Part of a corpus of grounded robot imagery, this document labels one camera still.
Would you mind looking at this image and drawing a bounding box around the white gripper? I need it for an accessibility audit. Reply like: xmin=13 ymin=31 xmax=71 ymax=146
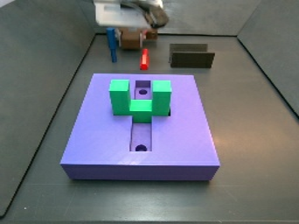
xmin=94 ymin=0 xmax=165 ymax=29

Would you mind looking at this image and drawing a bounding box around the brown T-shaped block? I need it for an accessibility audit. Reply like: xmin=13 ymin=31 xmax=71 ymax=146
xmin=118 ymin=28 xmax=158 ymax=50

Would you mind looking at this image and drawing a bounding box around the purple base block fixture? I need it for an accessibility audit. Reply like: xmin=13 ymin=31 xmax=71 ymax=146
xmin=61 ymin=73 xmax=221 ymax=180

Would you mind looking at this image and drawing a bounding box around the blue cylindrical peg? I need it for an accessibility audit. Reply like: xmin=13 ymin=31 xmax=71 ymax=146
xmin=107 ymin=27 xmax=118 ymax=63

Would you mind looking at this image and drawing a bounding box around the red hexagonal peg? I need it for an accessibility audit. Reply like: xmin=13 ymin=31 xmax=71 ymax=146
xmin=141 ymin=49 xmax=150 ymax=70

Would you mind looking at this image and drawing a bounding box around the green U-shaped block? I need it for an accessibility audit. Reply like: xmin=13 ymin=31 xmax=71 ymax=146
xmin=109 ymin=80 xmax=173 ymax=123

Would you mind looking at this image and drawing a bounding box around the black angle bracket fixture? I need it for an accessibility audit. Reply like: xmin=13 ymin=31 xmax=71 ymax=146
xmin=170 ymin=44 xmax=215 ymax=68

